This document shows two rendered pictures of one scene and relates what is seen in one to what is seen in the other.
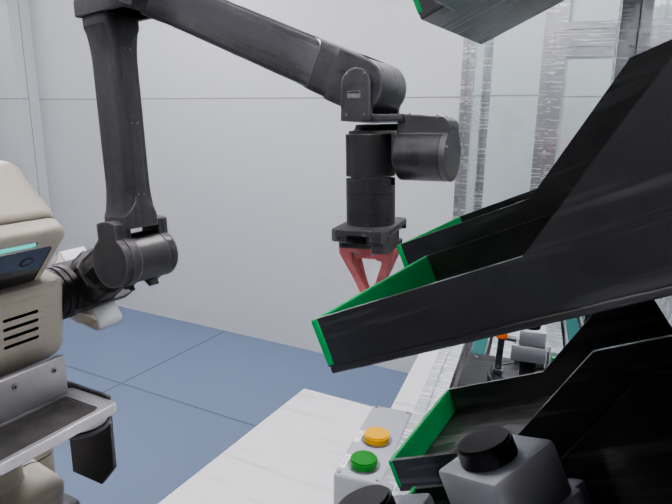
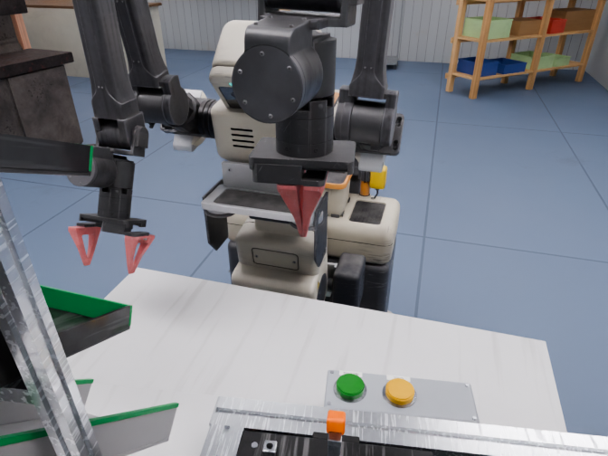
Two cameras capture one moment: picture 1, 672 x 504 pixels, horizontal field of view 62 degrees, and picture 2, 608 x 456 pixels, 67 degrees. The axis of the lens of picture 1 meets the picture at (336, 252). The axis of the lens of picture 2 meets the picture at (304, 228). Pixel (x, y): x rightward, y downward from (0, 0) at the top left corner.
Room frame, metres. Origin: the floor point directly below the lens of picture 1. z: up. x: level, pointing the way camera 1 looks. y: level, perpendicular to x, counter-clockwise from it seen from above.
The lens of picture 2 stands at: (0.56, -0.47, 1.49)
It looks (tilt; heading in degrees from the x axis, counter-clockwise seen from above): 31 degrees down; 78
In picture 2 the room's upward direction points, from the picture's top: straight up
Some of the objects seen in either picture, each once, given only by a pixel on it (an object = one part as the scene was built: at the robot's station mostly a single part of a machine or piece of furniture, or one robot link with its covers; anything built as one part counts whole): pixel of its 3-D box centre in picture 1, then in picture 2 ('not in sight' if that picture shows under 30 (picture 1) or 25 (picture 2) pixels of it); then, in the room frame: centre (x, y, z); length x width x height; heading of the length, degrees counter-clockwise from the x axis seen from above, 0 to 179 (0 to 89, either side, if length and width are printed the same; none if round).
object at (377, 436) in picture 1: (376, 438); (399, 393); (0.79, -0.07, 0.96); 0.04 x 0.04 x 0.02
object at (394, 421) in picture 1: (376, 456); (397, 407); (0.79, -0.07, 0.93); 0.21 x 0.07 x 0.06; 161
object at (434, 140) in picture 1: (404, 125); (296, 33); (0.64, -0.07, 1.44); 0.11 x 0.09 x 0.12; 61
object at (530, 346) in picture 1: (536, 341); not in sight; (0.96, -0.36, 1.06); 0.08 x 0.04 x 0.07; 71
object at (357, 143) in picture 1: (375, 155); (302, 67); (0.65, -0.04, 1.41); 0.07 x 0.06 x 0.07; 61
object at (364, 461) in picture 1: (363, 463); (349, 388); (0.72, -0.04, 0.96); 0.04 x 0.04 x 0.02
